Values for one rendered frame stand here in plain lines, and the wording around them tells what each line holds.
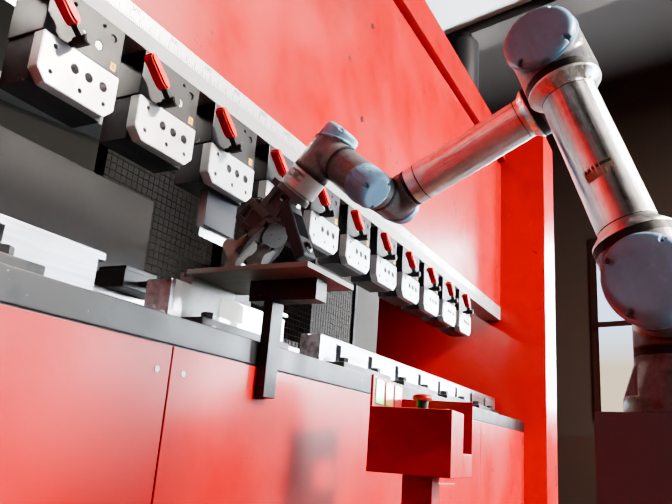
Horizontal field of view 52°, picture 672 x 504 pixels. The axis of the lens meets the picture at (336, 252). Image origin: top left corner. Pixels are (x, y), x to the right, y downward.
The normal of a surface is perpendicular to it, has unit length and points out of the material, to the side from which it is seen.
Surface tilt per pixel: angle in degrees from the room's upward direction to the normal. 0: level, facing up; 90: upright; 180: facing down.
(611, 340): 90
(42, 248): 90
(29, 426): 90
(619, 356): 90
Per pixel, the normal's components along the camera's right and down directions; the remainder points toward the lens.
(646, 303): -0.53, -0.15
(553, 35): -0.58, -0.38
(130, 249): 0.89, -0.07
